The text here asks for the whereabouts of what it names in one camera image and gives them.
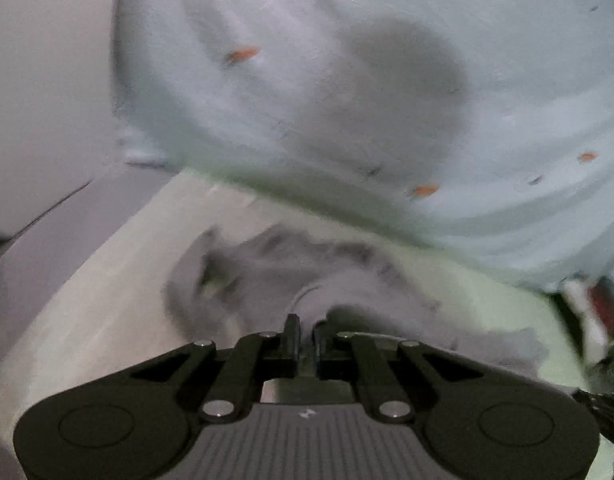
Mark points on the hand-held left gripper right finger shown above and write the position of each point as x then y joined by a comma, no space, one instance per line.
323,345

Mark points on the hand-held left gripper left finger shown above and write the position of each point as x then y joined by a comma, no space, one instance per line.
292,332

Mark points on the grey sweatshirt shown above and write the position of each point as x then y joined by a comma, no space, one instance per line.
297,270

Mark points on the white and red cloth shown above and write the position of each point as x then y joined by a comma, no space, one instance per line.
587,310

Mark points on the green grid cutting mat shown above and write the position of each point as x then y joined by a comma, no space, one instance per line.
112,285

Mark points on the carrot print blanket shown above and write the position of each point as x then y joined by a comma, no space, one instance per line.
337,110

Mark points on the white backdrop board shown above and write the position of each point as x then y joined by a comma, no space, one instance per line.
37,110

